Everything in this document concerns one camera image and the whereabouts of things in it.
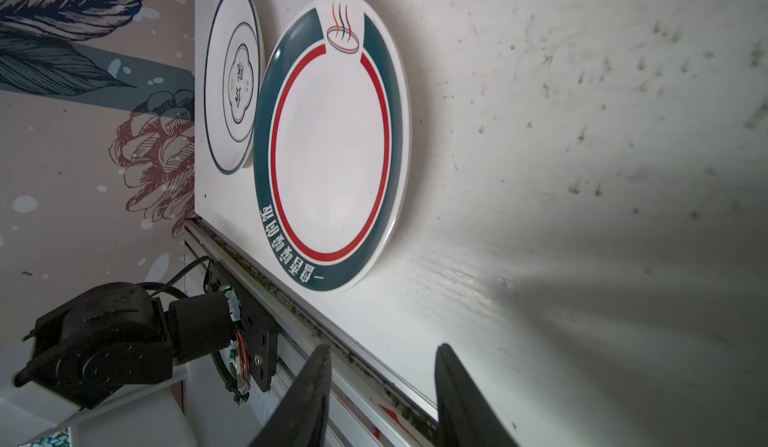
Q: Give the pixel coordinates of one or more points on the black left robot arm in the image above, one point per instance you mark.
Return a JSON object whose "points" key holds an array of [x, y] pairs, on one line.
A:
{"points": [[119, 334]]}

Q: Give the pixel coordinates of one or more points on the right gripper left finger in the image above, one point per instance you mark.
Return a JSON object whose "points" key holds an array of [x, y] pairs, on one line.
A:
{"points": [[301, 417]]}

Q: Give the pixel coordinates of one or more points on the green red rim plate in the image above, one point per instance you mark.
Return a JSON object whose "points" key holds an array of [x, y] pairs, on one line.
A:
{"points": [[332, 143]]}

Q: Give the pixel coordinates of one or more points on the white plate black flower outline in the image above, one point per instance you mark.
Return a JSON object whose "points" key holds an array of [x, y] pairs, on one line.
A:
{"points": [[233, 70]]}

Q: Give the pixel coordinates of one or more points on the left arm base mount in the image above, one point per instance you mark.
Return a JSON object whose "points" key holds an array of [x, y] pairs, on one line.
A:
{"points": [[252, 354]]}

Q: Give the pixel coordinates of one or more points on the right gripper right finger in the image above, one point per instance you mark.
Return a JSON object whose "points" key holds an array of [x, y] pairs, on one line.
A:
{"points": [[464, 416]]}

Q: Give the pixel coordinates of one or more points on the aluminium front rail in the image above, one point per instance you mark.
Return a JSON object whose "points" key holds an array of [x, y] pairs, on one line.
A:
{"points": [[369, 405]]}

